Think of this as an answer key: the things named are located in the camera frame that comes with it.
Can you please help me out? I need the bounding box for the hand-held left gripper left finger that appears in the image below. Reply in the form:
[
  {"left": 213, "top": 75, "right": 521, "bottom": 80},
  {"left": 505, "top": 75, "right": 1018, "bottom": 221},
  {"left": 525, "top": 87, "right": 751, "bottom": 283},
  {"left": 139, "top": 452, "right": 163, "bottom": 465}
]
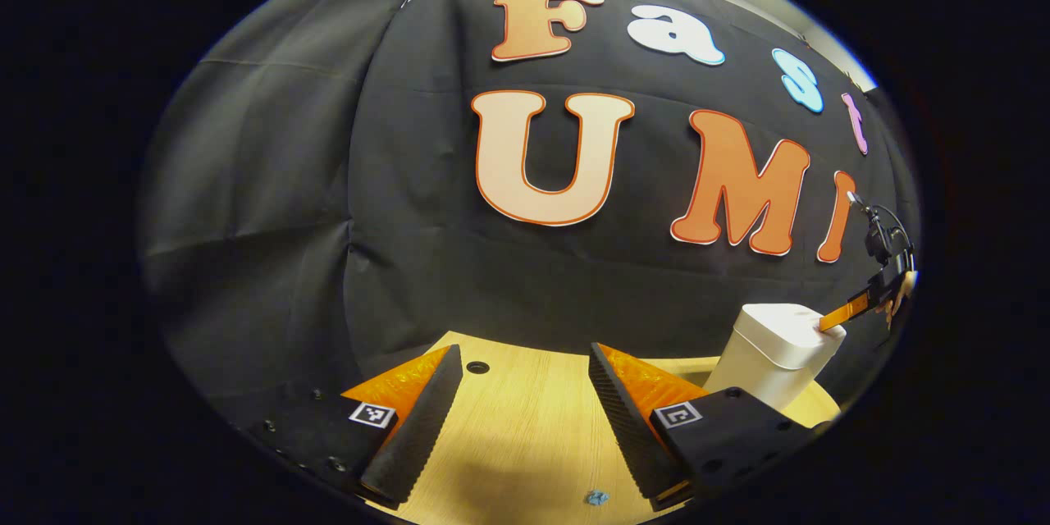
[{"left": 246, "top": 345, "right": 464, "bottom": 508}]

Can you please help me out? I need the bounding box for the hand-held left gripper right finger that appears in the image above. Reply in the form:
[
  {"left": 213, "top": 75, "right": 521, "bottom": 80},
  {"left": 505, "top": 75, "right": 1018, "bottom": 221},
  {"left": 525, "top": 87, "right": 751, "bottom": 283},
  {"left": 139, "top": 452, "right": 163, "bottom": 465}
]
[{"left": 588, "top": 342, "right": 831, "bottom": 512}]

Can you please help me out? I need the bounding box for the white desktop garbage bin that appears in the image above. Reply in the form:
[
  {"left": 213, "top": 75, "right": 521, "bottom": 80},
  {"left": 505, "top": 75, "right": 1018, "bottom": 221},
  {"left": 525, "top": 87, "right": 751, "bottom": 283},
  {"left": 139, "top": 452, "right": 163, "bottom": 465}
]
[{"left": 704, "top": 304, "right": 847, "bottom": 413}]

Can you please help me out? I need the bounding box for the wooden desktop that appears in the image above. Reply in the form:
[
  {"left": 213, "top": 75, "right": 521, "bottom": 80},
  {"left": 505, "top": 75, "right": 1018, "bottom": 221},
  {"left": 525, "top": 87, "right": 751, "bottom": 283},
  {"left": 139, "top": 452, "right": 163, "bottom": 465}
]
[{"left": 361, "top": 331, "right": 842, "bottom": 525}]

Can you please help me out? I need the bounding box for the black backdrop cloth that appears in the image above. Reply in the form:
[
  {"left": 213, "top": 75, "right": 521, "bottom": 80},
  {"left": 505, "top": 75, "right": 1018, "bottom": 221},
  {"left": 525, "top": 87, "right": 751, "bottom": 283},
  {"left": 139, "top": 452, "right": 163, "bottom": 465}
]
[{"left": 138, "top": 0, "right": 921, "bottom": 431}]

